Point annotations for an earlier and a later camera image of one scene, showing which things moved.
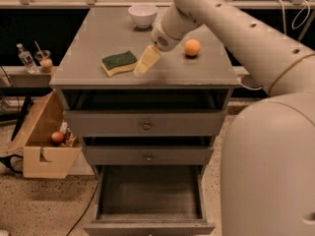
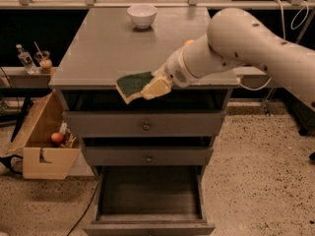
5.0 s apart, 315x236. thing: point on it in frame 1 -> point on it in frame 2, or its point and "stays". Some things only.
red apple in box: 57,138 stays
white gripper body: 162,38 -> 176,68
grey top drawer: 145,123 stays
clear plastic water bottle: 27,59 stays
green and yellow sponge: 119,63 -> 130,86
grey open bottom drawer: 150,201 stays
